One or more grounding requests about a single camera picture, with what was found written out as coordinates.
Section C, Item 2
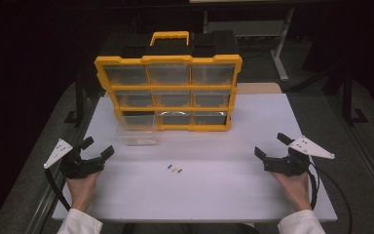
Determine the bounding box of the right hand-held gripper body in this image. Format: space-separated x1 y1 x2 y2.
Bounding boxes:
263 135 336 177

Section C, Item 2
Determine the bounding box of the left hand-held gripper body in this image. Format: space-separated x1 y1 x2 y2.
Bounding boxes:
43 138 107 180

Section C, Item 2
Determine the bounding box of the clear plastic drawer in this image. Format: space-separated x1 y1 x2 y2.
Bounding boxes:
116 111 160 147

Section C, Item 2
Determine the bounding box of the yellow black parts organizer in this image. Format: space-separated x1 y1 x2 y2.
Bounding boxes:
93 30 243 133

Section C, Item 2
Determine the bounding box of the person's left hand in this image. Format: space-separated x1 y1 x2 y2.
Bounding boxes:
65 171 102 214

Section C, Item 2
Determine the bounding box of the person's right hand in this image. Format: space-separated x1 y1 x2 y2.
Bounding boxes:
270 171 314 213

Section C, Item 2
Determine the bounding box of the black metal stand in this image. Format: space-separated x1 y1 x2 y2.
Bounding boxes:
341 68 370 127
63 68 90 127

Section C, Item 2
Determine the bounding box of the tan wooden board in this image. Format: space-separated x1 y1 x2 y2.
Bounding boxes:
236 82 283 96

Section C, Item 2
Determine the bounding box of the thick black cable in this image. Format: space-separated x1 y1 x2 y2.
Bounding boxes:
307 169 320 210

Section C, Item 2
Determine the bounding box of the thin black cable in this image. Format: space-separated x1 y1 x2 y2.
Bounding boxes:
311 161 354 234

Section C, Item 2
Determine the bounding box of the white desk frame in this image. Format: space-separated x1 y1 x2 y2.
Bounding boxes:
202 7 296 83

